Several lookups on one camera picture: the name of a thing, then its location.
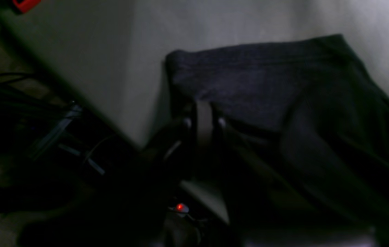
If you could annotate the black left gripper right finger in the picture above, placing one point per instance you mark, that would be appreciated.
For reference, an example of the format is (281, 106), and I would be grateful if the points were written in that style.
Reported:
(257, 198)

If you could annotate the light green table cloth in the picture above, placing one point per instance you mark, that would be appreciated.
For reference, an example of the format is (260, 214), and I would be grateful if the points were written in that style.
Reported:
(109, 52)

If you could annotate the black power strip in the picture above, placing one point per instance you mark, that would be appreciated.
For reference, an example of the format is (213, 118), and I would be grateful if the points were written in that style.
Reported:
(182, 210)

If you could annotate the red black clamp left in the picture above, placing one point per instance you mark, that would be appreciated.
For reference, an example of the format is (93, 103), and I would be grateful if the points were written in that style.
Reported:
(23, 6)

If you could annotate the dark grey t-shirt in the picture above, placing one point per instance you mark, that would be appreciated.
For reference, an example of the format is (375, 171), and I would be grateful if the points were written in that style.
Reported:
(309, 108)

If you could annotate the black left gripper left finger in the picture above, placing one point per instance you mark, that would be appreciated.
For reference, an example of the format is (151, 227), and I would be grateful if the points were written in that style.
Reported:
(155, 173)

